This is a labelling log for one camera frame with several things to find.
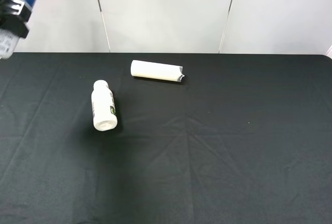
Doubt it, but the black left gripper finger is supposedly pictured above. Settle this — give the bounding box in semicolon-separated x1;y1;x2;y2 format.
1;0;32;39

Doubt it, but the white bottle with green label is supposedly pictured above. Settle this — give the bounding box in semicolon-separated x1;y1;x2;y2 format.
91;80;118;131

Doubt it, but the white paper roll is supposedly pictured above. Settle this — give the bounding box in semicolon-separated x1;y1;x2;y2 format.
130;60;185;82

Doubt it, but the black tablecloth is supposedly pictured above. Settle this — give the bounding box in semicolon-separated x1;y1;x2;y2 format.
1;53;331;223

